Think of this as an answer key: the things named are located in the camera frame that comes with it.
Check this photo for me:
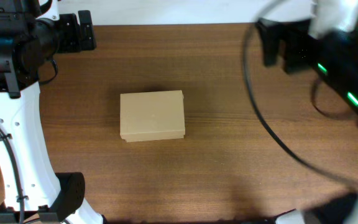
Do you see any brown cardboard box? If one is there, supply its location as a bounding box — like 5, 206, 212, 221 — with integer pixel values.
120, 90, 185, 142

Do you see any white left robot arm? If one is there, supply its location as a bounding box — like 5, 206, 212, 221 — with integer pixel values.
0, 0, 106, 223

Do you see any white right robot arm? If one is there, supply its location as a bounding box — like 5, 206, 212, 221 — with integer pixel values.
255, 1, 358, 223

